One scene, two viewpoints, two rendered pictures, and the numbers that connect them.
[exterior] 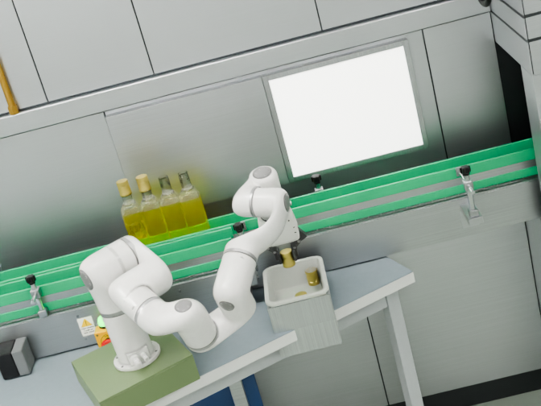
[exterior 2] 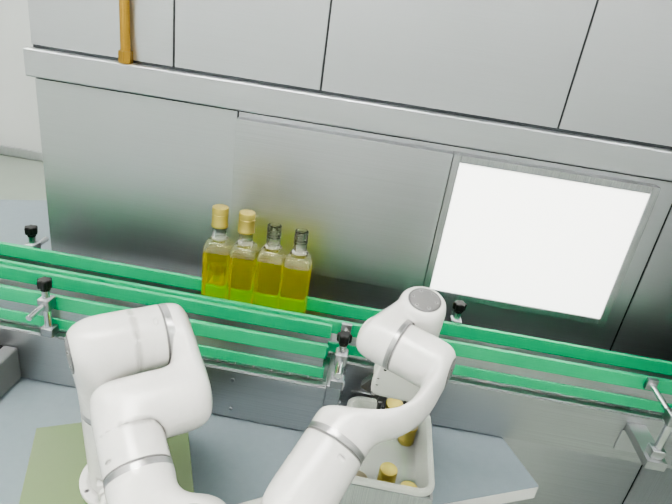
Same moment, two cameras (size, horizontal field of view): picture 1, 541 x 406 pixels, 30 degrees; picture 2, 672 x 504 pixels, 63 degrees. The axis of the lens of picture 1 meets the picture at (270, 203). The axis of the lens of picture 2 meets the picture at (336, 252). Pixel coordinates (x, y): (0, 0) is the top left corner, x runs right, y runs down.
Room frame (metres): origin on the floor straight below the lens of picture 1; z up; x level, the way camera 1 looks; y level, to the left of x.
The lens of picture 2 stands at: (1.67, 0.15, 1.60)
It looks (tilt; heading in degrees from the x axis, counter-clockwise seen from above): 25 degrees down; 0
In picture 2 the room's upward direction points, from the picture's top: 9 degrees clockwise
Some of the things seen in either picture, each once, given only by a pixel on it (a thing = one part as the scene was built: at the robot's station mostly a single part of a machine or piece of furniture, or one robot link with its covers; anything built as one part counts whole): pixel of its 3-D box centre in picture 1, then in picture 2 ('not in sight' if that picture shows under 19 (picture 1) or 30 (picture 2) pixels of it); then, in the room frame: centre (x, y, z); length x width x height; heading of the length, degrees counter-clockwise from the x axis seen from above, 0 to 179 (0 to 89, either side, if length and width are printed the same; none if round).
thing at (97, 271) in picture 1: (109, 279); (117, 362); (2.32, 0.44, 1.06); 0.13 x 0.10 x 0.16; 123
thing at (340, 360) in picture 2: (243, 239); (341, 353); (2.58, 0.10, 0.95); 0.17 x 0.03 x 0.12; 177
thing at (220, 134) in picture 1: (269, 131); (427, 224); (2.83, -0.05, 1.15); 0.90 x 0.03 x 0.34; 87
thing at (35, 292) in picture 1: (35, 300); (40, 314); (2.57, 0.70, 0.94); 0.07 x 0.04 x 0.13; 177
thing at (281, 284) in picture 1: (298, 292); (383, 456); (2.48, -0.01, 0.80); 0.22 x 0.17 x 0.09; 177
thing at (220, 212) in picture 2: (123, 187); (220, 216); (2.73, 0.39, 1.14); 0.04 x 0.04 x 0.04
